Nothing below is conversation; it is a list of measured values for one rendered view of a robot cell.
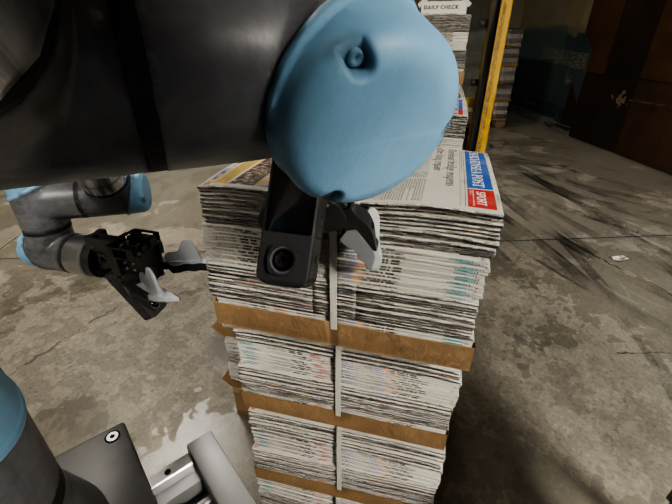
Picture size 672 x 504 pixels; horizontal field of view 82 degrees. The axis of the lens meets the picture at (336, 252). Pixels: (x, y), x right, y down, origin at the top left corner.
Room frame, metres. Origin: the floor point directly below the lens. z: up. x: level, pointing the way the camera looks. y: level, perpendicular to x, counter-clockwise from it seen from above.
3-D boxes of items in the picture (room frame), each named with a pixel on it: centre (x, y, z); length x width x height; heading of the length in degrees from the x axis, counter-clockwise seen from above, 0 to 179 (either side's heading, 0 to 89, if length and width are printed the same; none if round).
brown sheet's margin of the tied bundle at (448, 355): (0.53, -0.14, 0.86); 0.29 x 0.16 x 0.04; 165
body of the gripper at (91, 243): (0.60, 0.37, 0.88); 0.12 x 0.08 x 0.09; 74
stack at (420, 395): (1.02, -0.14, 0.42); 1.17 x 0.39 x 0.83; 166
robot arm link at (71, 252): (0.62, 0.45, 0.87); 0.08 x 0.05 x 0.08; 164
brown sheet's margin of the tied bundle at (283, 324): (0.59, 0.07, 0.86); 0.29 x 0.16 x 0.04; 165
